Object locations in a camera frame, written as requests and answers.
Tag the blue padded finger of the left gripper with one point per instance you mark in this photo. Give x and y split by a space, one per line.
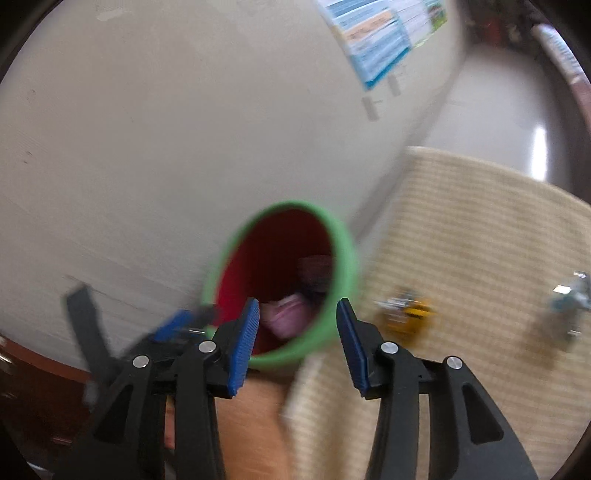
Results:
172 326

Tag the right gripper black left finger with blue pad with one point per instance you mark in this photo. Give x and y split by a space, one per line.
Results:
160 410

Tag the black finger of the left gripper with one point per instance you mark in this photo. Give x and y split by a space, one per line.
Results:
201 318

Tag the pink snack bag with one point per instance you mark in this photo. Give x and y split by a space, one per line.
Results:
288 318

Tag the green rimmed red trash bin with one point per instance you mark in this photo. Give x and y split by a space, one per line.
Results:
264 260

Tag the dark wooden furniture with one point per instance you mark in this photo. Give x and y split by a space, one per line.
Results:
42 405

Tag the orange plush blanket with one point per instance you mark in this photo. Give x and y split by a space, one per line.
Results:
254 440

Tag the yellow crumpled wrapper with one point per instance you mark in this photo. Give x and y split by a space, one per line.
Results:
404 316

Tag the silver blue crumpled wrapper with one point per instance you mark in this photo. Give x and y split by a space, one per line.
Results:
569 302

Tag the bed with striped quilt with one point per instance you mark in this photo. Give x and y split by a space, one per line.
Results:
569 90

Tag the dark cluttered shelf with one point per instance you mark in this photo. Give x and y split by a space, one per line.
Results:
501 24

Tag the white wall socket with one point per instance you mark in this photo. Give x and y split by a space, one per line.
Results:
373 107

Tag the white wall switch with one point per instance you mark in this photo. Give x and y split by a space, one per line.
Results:
397 80

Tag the blue wall poster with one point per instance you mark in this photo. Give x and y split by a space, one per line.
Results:
371 34

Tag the white green wall poster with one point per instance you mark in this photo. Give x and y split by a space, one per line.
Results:
420 18

